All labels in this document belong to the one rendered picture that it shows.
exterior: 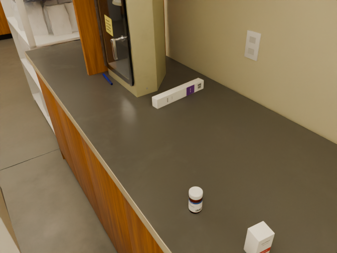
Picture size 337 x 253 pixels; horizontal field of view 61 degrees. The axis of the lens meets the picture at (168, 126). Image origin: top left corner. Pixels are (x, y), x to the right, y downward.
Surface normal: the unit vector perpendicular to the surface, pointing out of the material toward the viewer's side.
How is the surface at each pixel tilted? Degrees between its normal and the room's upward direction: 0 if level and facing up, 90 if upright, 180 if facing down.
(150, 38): 90
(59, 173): 0
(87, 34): 90
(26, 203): 0
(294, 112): 90
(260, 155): 0
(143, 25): 90
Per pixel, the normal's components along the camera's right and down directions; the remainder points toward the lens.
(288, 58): -0.83, 0.33
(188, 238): -0.02, -0.82
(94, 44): 0.55, 0.46
